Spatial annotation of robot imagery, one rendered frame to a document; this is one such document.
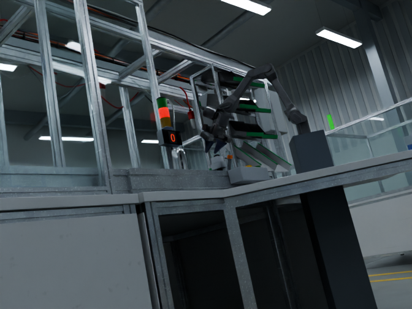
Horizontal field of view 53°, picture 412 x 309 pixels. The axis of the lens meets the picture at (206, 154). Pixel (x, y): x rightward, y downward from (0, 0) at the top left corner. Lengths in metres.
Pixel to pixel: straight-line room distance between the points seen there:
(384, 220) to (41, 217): 5.24
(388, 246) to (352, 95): 6.09
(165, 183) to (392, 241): 4.78
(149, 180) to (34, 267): 0.51
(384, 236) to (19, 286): 5.34
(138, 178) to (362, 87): 10.18
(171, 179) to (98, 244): 0.43
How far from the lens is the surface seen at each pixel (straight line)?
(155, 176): 1.44
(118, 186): 1.34
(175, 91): 3.66
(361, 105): 11.26
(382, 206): 5.96
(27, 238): 1.07
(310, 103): 12.06
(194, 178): 1.58
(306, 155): 1.84
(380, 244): 6.05
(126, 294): 1.21
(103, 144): 1.29
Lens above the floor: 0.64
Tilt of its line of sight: 13 degrees up
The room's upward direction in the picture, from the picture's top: 12 degrees counter-clockwise
